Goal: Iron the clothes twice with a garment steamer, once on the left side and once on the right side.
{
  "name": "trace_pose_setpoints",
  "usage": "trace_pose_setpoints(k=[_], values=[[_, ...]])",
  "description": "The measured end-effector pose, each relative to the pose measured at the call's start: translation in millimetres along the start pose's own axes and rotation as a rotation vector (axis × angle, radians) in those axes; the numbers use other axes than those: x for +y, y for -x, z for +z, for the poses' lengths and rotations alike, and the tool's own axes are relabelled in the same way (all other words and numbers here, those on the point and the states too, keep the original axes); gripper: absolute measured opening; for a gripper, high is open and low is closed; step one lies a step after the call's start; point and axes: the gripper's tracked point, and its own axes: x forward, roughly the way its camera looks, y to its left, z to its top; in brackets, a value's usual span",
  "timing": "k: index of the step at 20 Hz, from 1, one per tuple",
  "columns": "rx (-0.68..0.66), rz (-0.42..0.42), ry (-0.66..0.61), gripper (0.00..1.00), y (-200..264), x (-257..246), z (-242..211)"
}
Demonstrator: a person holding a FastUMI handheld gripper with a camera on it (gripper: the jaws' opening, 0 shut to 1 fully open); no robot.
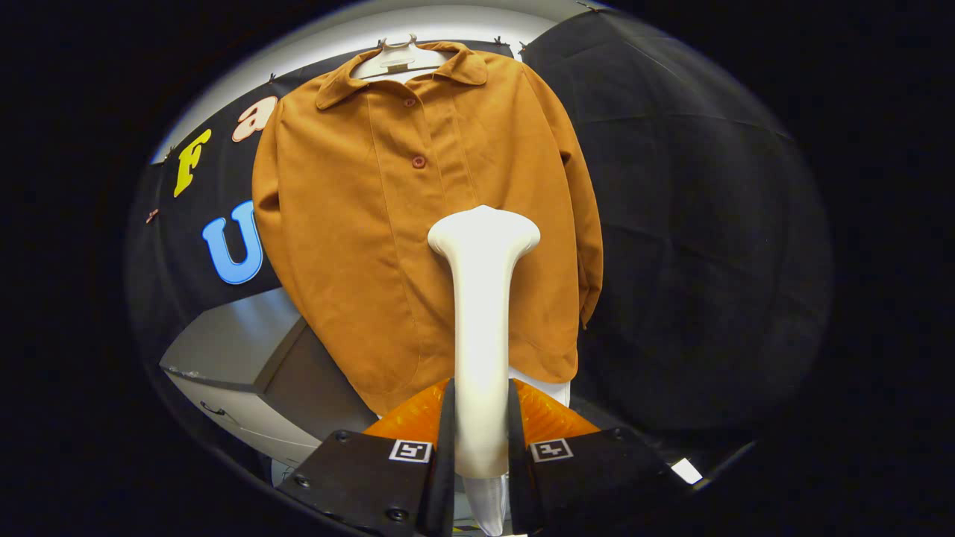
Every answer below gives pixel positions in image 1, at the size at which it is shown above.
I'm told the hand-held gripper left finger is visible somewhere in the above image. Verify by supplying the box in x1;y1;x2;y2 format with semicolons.
276;379;457;537

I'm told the white clothes hanger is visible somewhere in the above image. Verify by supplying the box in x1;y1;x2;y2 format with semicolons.
351;34;452;79

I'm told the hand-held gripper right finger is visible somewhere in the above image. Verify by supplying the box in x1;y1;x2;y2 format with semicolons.
507;379;691;537

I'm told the grey cabinet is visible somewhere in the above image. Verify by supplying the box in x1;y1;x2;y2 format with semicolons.
159;287;378;467

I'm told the white garment steamer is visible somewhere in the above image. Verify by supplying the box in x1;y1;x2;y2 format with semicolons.
428;205;542;537

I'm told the black backdrop cloth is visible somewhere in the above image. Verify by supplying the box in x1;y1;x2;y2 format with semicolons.
127;7;833;463

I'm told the orange-brown button shirt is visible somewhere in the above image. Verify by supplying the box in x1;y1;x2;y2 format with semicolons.
251;41;604;415

